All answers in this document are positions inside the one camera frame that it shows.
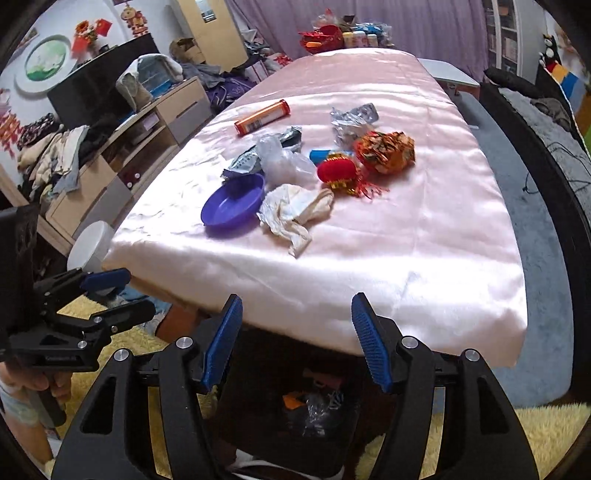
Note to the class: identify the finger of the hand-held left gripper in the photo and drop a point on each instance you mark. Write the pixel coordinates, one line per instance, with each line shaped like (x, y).
(122, 314)
(106, 279)

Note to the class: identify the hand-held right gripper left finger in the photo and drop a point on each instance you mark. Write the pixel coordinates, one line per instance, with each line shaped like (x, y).
(221, 341)

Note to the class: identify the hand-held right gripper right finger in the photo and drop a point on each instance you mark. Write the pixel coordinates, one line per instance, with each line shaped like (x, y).
(371, 341)

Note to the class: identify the black bin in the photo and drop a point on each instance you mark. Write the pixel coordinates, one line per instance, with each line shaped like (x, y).
(249, 415)

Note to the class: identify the purple plastic bowl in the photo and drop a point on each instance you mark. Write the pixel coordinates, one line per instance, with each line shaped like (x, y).
(233, 203)

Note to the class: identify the white tissue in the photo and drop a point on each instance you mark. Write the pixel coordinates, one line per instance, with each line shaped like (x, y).
(295, 207)

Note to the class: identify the red lantern ornament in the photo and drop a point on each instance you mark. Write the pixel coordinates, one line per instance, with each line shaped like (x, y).
(336, 171)

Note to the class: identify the clear plastic bag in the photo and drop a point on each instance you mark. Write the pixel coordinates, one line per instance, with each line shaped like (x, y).
(284, 164)

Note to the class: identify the small blue packet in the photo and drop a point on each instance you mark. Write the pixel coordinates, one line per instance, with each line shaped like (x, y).
(319, 156)

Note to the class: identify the silver foil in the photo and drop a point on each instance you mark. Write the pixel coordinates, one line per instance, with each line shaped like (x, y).
(344, 130)

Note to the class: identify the dark silver snack wrapper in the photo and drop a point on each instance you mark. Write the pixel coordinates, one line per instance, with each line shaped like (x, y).
(290, 137)

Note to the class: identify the orange tablet tube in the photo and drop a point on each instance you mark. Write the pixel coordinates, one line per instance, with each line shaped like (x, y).
(261, 119)

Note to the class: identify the person's left hand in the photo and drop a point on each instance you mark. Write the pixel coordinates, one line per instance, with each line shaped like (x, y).
(23, 379)

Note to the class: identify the white round bin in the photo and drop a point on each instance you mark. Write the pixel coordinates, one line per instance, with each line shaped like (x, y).
(90, 247)

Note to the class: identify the pink satin tablecloth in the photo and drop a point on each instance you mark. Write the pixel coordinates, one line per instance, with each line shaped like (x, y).
(369, 254)

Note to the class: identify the crumpled clear plastic wrap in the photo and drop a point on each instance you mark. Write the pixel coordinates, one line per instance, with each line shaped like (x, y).
(321, 413)

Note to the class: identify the orange paper scrap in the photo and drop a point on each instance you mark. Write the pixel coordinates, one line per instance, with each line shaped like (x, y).
(293, 400)

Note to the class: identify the pile of clothes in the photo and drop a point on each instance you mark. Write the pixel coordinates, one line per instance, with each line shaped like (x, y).
(55, 147)

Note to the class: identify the patterned shorts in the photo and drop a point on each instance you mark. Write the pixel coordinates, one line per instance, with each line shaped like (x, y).
(21, 406)

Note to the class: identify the wooden television cabinet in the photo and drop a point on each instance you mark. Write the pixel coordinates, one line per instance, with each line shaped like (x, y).
(152, 134)

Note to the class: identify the person's leg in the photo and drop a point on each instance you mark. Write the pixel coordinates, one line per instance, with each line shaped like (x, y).
(30, 443)

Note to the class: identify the grey rug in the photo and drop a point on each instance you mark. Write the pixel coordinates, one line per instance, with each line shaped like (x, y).
(531, 277)

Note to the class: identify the black television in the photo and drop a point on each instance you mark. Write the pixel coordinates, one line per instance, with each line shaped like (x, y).
(97, 78)

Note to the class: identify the cloth-covered blue cage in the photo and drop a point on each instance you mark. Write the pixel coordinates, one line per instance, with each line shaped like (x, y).
(147, 78)

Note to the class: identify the purple bag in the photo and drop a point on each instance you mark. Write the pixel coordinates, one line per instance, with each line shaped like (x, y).
(226, 92)

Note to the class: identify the cardboard box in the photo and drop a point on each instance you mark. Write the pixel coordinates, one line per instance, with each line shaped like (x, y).
(187, 50)

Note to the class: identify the sunflower and red flag decoration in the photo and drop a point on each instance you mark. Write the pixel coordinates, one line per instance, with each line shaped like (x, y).
(90, 32)

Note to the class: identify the black sofa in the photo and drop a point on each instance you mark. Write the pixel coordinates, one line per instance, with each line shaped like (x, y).
(572, 194)

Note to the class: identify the hanging doll ornament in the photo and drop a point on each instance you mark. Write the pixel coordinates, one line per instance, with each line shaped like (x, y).
(134, 16)

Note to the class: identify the white and red shopping bag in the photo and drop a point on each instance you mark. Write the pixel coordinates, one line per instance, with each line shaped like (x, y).
(265, 67)

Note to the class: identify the grey fluffy sofa blanket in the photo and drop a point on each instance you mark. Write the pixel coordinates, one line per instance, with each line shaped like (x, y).
(545, 138)

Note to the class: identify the cream standing air conditioner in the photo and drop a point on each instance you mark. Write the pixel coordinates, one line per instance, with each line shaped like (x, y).
(212, 32)

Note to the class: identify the small white folding table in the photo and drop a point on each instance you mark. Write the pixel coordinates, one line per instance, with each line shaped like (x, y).
(448, 73)

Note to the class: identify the dark garment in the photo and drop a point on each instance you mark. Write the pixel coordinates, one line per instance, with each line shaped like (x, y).
(551, 110)

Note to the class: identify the black pillow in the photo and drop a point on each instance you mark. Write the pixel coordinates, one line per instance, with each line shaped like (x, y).
(505, 76)

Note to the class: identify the row of white bottles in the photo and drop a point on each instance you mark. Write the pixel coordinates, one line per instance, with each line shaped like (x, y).
(362, 40)

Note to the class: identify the red basket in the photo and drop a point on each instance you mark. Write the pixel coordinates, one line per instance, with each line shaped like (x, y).
(323, 39)

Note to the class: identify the purple curtain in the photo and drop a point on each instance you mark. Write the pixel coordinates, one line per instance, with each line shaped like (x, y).
(415, 23)

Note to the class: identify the striped knitted blanket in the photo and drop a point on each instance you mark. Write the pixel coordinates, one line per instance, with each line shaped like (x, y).
(570, 85)

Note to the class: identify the white bookcase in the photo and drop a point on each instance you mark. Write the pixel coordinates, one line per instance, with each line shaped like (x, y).
(503, 32)

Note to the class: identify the black and white cat plush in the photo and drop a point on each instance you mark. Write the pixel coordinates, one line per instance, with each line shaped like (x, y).
(549, 50)

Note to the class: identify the red paper wall decoration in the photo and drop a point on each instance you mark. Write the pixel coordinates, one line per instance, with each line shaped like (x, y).
(8, 124)

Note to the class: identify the round green wall picture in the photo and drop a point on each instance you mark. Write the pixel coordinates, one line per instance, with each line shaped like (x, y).
(44, 62)

